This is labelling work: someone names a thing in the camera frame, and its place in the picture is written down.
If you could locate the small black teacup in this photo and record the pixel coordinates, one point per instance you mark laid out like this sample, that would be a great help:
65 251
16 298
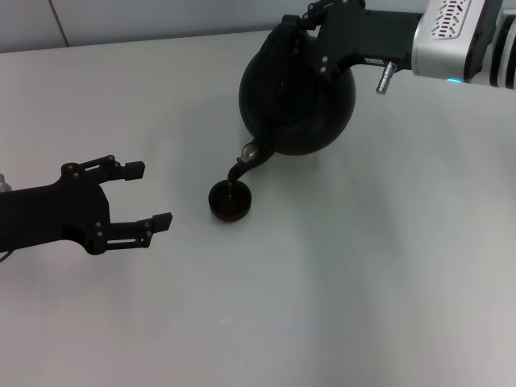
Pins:
230 203

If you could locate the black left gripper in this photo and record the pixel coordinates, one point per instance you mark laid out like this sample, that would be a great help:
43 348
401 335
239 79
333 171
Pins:
52 213

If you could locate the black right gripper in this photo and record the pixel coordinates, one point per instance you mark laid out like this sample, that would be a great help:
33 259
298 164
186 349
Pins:
363 36

